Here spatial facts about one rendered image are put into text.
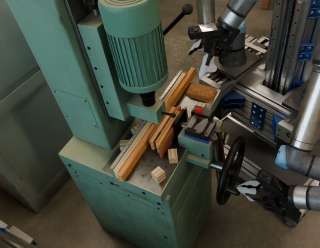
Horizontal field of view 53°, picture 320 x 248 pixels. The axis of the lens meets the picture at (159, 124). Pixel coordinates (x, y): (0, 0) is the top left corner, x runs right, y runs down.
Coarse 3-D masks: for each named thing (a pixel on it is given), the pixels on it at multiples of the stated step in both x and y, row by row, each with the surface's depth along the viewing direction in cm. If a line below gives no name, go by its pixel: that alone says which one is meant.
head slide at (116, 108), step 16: (96, 16) 102; (80, 32) 102; (96, 32) 98; (96, 48) 104; (96, 64) 110; (112, 64) 109; (96, 80) 117; (112, 80) 112; (112, 96) 119; (128, 96) 125; (112, 112) 127; (128, 112) 128
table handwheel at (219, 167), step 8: (240, 136) 125; (232, 144) 121; (240, 144) 121; (232, 152) 117; (240, 152) 137; (232, 160) 116; (240, 160) 139; (216, 168) 130; (224, 168) 116; (232, 168) 125; (240, 168) 140; (224, 176) 115; (232, 176) 126; (224, 184) 116; (232, 184) 138; (216, 192) 120; (224, 192) 129; (216, 200) 123; (224, 200) 127
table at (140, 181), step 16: (176, 144) 130; (144, 160) 126; (160, 160) 125; (192, 160) 128; (208, 160) 126; (128, 176) 122; (144, 176) 121; (176, 176) 125; (144, 192) 119; (160, 192) 116
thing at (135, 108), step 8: (136, 96) 126; (128, 104) 124; (136, 104) 123; (160, 104) 122; (136, 112) 126; (144, 112) 123; (152, 112) 120; (160, 112) 123; (152, 120) 124; (160, 120) 125
